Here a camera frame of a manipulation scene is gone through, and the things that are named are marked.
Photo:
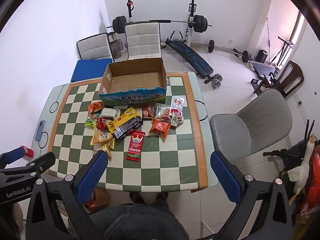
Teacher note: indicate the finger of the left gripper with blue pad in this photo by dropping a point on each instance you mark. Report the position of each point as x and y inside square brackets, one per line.
[11, 156]
[37, 163]

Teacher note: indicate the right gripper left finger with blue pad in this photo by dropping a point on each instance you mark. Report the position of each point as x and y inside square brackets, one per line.
[44, 220]

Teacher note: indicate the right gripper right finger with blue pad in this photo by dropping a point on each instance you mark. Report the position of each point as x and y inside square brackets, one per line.
[273, 220]

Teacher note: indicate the red spicy strip packet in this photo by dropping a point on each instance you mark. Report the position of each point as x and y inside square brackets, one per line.
[135, 146]

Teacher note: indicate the yellow black snack bag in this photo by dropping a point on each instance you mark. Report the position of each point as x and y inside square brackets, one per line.
[128, 122]

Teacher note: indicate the orange snack bag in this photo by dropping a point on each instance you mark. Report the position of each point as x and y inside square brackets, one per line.
[95, 108]

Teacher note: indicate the nitz oat cookie packet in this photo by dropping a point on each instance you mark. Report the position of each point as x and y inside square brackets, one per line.
[162, 112]

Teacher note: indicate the red cola can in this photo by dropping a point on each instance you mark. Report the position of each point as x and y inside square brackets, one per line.
[28, 152]

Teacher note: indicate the blue smartphone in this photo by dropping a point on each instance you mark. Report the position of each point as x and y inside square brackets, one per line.
[39, 130]

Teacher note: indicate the red triangular snack packet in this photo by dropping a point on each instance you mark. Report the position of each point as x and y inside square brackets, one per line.
[101, 123]

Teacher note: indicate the green checkered table mat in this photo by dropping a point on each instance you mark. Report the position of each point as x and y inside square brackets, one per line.
[143, 160]

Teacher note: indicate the colourful candy ball bag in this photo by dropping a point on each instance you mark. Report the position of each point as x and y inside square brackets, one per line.
[91, 121]

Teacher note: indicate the person in black clothes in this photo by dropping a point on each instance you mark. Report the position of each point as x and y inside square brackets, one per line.
[139, 221]

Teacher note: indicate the white goose plush toy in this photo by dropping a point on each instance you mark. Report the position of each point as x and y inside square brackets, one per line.
[300, 174]

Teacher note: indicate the grey fabric chair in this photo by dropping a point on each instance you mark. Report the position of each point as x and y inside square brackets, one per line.
[263, 122]

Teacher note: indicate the small pale tofu packet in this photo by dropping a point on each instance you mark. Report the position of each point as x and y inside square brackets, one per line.
[176, 120]

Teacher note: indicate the orange chip bag right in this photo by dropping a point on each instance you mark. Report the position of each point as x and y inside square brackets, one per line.
[160, 127]

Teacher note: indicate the brown coffee packet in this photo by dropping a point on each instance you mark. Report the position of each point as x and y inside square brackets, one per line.
[148, 111]

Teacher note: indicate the white red chicken feet packet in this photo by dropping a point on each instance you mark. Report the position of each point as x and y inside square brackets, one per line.
[176, 106]

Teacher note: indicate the chrome dumbbell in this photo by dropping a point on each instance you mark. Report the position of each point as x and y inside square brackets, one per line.
[216, 81]

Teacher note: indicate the cardboard milk box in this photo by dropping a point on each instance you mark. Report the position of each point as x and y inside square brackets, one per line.
[134, 82]

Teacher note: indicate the dark wooden chair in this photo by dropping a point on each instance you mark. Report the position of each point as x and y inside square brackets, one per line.
[285, 80]

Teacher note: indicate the floor barbell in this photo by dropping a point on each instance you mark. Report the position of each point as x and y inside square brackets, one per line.
[245, 55]

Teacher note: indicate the white padded chair left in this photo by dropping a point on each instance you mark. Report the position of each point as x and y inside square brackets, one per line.
[95, 47]

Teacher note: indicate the white padded chair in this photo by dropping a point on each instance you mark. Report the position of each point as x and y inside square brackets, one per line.
[95, 47]
[143, 40]

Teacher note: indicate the black sit-up bench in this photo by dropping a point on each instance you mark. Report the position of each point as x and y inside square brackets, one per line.
[192, 57]

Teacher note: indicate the barbell on rack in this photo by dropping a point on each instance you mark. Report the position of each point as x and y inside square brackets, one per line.
[195, 23]

